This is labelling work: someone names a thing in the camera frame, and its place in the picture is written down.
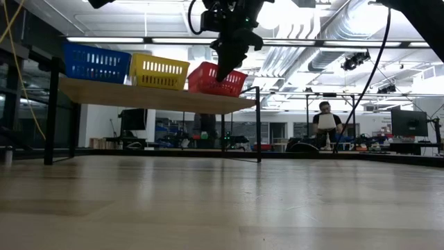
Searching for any round ceiling spotlight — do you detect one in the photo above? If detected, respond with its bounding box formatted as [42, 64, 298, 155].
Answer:
[341, 50, 371, 72]

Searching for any blue plastic basket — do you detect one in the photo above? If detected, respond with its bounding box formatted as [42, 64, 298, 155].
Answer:
[62, 42, 133, 85]

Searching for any wooden shelf riser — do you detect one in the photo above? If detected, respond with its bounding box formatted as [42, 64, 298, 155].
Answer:
[44, 56, 263, 166]

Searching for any overhead LED light bar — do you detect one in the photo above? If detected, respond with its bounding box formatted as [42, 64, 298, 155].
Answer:
[65, 36, 431, 49]

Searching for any yellow plastic basket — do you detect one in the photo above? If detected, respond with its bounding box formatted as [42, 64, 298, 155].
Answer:
[128, 52, 191, 92]

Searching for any person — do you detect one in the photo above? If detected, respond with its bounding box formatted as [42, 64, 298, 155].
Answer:
[192, 113, 218, 140]
[311, 101, 344, 144]

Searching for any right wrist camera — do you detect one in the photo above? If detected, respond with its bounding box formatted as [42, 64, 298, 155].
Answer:
[200, 9, 223, 33]

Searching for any stack of wooden boxes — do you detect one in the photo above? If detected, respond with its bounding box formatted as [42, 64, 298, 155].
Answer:
[89, 137, 107, 150]

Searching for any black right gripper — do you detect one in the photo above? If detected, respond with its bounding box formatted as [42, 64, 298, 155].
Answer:
[202, 0, 275, 83]

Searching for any black metal rig frame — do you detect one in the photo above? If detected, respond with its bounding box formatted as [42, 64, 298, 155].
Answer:
[0, 147, 444, 168]

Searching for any black computer monitor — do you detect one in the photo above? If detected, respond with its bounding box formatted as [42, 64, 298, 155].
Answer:
[119, 108, 148, 132]
[391, 109, 429, 138]

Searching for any silver ventilation duct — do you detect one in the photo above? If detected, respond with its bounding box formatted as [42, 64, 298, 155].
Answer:
[307, 0, 386, 72]

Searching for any pink plastic basket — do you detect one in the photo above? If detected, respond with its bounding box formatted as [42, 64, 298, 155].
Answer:
[187, 61, 249, 99]

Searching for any yellow extension cord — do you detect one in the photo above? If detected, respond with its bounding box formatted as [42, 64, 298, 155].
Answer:
[0, 0, 46, 140]

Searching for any black power cable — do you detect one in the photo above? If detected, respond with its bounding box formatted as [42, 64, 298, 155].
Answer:
[332, 6, 392, 154]

